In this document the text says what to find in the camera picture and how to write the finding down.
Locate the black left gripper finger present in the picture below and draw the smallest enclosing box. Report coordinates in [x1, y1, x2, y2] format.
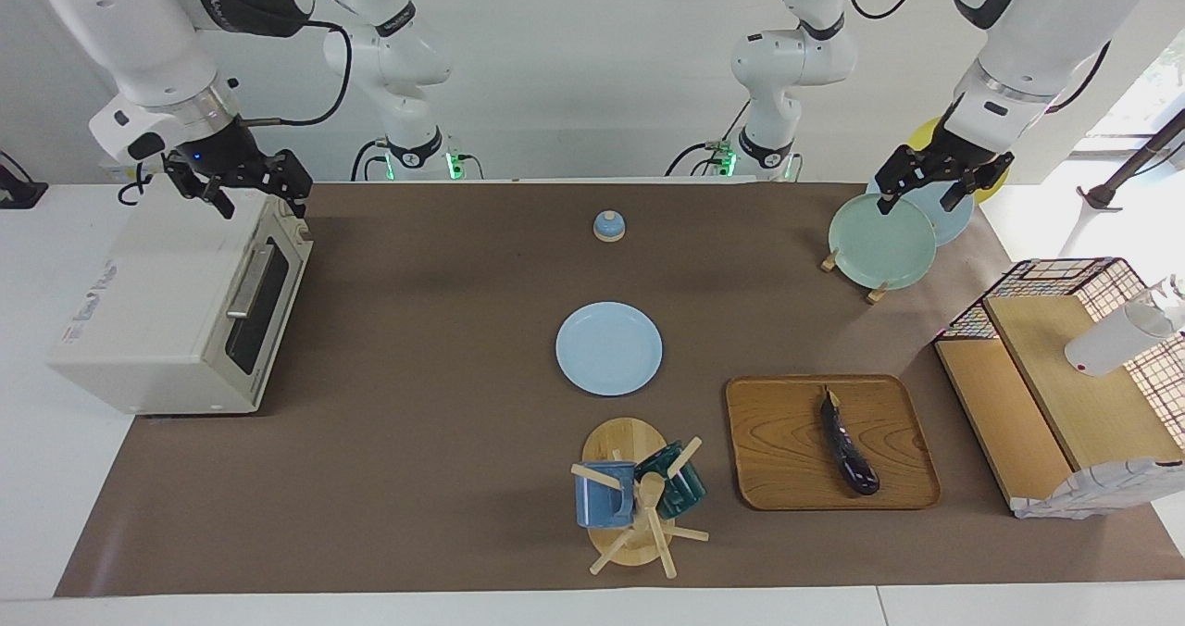
[874, 145, 928, 216]
[939, 152, 1016, 213]

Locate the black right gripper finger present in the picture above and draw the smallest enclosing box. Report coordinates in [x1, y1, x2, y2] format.
[267, 148, 314, 219]
[163, 154, 234, 220]

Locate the dark purple eggplant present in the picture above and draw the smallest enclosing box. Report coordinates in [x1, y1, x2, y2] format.
[819, 385, 880, 496]

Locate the white toaster oven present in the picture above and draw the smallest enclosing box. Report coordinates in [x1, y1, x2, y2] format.
[48, 186, 314, 416]

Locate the yellow plate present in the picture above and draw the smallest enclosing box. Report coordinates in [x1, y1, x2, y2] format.
[909, 117, 1012, 204]

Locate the light blue racked plate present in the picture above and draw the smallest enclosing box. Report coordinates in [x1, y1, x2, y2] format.
[866, 177, 975, 247]

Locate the pale green plate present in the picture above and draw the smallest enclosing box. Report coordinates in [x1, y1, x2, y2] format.
[828, 193, 938, 291]

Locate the wooden plate rack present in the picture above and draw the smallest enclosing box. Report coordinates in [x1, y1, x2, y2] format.
[820, 248, 890, 305]

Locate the dark tripod stand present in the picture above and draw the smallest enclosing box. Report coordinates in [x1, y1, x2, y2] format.
[1077, 107, 1185, 212]

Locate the white bottle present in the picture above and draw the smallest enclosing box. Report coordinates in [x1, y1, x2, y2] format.
[1065, 274, 1185, 377]

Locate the brown table mat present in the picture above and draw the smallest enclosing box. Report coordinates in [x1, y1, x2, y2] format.
[54, 180, 1185, 599]

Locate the wooden serving tray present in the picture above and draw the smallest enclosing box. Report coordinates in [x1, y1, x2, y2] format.
[725, 374, 942, 512]

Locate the white patterned cloth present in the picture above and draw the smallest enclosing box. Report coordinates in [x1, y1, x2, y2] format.
[1012, 457, 1185, 520]

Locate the wooden mug tree stand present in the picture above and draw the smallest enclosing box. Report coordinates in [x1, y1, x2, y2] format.
[570, 417, 710, 579]

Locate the dark green mug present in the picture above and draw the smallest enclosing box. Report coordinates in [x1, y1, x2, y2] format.
[634, 441, 707, 520]

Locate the blue enamel mug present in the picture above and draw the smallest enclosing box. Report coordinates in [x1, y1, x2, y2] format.
[574, 461, 638, 529]

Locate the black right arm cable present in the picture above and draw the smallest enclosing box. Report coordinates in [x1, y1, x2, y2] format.
[236, 19, 355, 129]

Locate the black clamp mount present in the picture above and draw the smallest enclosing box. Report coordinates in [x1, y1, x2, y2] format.
[0, 151, 49, 210]

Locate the wooden shelf with wire basket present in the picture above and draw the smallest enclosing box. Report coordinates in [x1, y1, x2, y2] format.
[933, 257, 1185, 516]

